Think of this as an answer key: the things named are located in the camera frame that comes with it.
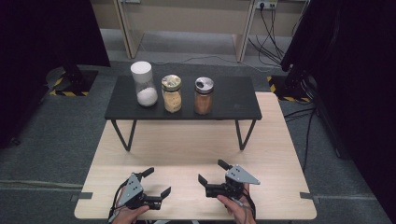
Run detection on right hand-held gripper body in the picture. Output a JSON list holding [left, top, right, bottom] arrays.
[[205, 163, 262, 201]]

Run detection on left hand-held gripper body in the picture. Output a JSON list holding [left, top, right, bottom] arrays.
[[118, 174, 163, 212]]

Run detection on black shelf rack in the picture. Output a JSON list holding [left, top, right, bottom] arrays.
[[104, 75, 263, 152]]

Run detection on silver-lid jar of brown spice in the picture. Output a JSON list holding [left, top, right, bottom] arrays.
[[193, 77, 215, 116]]

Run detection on gold-lid jar of yellow spice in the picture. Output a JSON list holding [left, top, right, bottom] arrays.
[[161, 74, 183, 114]]

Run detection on white-lid jar of white powder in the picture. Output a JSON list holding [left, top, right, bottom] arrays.
[[130, 61, 159, 107]]

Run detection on person's left hand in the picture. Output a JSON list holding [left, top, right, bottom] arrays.
[[111, 205, 151, 224]]

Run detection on person's right hand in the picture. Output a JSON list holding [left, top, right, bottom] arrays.
[[216, 182, 257, 224]]

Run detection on grey tape strip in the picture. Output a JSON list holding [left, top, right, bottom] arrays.
[[300, 191, 321, 204], [70, 191, 93, 203]]

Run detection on black stand base, striped tape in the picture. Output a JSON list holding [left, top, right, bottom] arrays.
[[266, 69, 312, 103], [46, 64, 99, 97]]

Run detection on beige wooden desk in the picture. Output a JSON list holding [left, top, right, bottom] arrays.
[[89, 0, 309, 63]]

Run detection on black curtain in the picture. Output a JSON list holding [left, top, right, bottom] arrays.
[[279, 0, 396, 223], [0, 0, 110, 148]]

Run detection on left hand-held gripper cable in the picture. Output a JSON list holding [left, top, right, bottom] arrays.
[[107, 181, 128, 224]]

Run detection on hand-held gripper cable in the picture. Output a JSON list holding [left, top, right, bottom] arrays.
[[237, 190, 258, 223], [107, 181, 128, 224]]

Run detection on right hand-held gripper cable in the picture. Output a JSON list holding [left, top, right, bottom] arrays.
[[237, 190, 258, 223]]

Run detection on black floor cables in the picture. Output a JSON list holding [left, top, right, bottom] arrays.
[[283, 77, 319, 174]]

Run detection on white cable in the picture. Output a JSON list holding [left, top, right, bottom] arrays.
[[132, 29, 281, 74]]

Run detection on black power cables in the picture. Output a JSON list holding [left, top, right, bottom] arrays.
[[247, 6, 286, 68]]

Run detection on white wall socket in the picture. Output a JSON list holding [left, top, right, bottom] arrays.
[[255, 0, 278, 9]]

